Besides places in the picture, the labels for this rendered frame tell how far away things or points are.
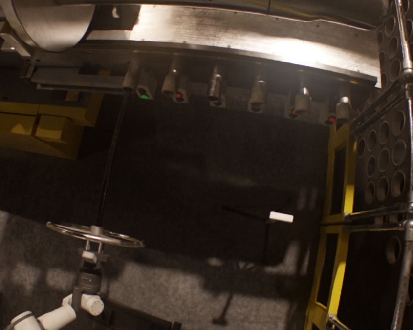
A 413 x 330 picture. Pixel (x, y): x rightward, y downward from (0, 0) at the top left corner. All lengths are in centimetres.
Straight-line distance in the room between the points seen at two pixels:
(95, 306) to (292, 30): 130
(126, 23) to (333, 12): 98
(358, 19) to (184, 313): 181
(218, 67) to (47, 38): 67
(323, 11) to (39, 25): 65
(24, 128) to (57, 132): 24
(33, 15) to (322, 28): 106
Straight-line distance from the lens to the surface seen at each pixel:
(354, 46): 134
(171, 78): 119
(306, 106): 116
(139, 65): 127
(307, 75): 123
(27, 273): 243
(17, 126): 184
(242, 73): 129
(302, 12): 68
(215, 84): 116
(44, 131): 171
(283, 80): 130
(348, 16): 71
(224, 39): 123
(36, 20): 78
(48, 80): 172
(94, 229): 114
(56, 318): 113
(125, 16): 147
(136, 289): 204
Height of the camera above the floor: 192
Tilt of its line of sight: 79 degrees down
